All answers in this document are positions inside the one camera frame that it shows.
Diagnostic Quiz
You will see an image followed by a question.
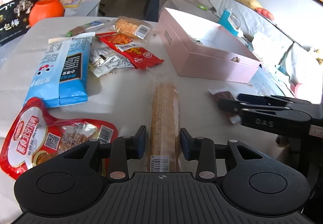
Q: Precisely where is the red orange snack packet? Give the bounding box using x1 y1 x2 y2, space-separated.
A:
97 32 164 70

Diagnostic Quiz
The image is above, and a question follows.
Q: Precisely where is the red Beijing duck snack pouch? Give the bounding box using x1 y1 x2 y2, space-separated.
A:
1 97 118 180

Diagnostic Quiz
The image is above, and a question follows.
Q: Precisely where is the long brown biscuit pack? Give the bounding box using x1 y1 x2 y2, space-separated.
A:
147 83 181 173

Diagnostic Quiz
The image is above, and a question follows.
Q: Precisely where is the black Chinese text box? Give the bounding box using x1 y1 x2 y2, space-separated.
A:
0 0 38 46

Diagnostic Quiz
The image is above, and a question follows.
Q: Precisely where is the pink gift box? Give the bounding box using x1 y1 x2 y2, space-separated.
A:
157 8 260 84

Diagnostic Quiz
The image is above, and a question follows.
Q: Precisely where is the clear brown snack packet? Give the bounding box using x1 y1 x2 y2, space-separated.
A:
66 19 111 37

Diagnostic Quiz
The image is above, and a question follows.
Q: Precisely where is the white low table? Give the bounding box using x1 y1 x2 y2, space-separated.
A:
64 0 101 17

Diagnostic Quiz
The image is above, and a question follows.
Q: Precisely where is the blue white snack bag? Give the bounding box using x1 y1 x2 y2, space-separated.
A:
25 36 92 108

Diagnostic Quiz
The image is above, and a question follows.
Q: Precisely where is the white woven table cloth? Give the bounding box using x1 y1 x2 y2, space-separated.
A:
1 17 283 158

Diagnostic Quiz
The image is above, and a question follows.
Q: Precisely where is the grey covered sofa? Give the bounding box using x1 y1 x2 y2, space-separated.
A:
159 0 321 94

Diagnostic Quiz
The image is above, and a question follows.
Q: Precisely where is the dark brown square snack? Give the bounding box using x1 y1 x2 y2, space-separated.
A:
209 89 241 125

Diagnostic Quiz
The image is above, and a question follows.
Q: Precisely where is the silver white snack packet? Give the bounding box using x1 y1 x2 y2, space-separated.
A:
88 47 134 78

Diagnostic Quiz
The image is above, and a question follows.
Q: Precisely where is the round bread in wrapper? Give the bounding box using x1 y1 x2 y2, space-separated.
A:
110 16 158 42

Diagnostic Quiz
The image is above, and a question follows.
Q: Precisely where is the orange pumpkin bowl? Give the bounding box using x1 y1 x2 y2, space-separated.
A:
28 0 65 27

